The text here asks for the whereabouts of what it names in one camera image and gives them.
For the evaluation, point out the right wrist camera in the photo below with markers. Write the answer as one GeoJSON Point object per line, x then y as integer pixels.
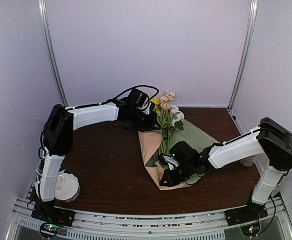
{"type": "Point", "coordinates": [168, 162]}

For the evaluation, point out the peach fake flower stem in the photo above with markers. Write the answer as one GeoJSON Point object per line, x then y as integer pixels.
{"type": "Point", "coordinates": [168, 97]}

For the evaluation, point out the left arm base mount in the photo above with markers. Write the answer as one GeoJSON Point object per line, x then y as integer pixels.
{"type": "Point", "coordinates": [53, 219]}

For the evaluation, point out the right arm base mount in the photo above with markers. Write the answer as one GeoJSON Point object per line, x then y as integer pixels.
{"type": "Point", "coordinates": [248, 217]}

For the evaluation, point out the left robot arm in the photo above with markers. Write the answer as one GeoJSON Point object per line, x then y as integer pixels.
{"type": "Point", "coordinates": [57, 137]}

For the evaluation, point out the white scalloped dish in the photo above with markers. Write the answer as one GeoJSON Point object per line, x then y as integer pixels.
{"type": "Point", "coordinates": [67, 188]}

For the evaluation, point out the aluminium corner frame post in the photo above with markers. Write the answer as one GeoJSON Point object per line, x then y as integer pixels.
{"type": "Point", "coordinates": [250, 30]}

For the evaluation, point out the front aluminium rail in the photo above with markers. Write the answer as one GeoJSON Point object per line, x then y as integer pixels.
{"type": "Point", "coordinates": [211, 225]}

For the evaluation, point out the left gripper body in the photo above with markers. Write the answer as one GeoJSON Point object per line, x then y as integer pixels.
{"type": "Point", "coordinates": [144, 123]}

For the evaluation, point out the left aluminium frame post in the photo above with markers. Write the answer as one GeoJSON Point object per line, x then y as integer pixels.
{"type": "Point", "coordinates": [51, 53]}

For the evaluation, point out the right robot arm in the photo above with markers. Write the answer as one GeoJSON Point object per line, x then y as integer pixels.
{"type": "Point", "coordinates": [269, 138]}

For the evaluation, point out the white patterned mug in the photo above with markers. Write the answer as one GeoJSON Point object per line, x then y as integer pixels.
{"type": "Point", "coordinates": [248, 161]}

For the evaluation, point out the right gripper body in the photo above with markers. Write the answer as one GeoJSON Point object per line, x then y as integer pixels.
{"type": "Point", "coordinates": [187, 171]}

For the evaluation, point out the yellow fake flower stem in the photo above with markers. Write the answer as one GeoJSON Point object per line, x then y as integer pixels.
{"type": "Point", "coordinates": [157, 104]}

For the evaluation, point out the green wrapping paper sheet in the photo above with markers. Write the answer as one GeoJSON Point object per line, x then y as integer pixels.
{"type": "Point", "coordinates": [194, 136]}

